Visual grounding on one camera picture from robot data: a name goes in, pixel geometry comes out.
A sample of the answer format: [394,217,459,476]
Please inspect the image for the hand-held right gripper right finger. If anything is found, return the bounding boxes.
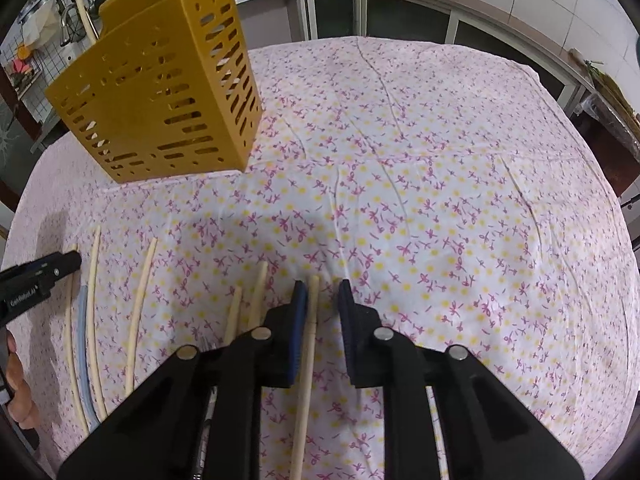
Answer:
[337,280,586,480]

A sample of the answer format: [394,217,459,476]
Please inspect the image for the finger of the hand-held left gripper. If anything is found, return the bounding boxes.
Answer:
[0,252,82,291]

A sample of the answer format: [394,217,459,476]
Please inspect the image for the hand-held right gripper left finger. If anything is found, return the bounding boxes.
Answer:
[57,280,308,480]

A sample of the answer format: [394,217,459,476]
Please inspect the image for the light blue utensil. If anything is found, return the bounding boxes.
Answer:
[75,284,101,423]

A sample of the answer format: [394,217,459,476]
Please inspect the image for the yellow perforated utensil holder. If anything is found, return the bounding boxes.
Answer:
[45,0,264,184]

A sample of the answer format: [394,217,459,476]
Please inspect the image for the person's left hand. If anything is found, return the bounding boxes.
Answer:
[4,332,41,431]

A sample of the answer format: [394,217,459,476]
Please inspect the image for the brown glass door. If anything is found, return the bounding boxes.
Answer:
[0,67,51,211]

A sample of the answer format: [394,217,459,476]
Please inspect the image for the kitchen base cabinets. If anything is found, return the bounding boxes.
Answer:
[295,0,596,116]

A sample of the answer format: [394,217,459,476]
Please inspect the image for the bundle of greens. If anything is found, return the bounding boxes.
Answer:
[570,49,640,131]

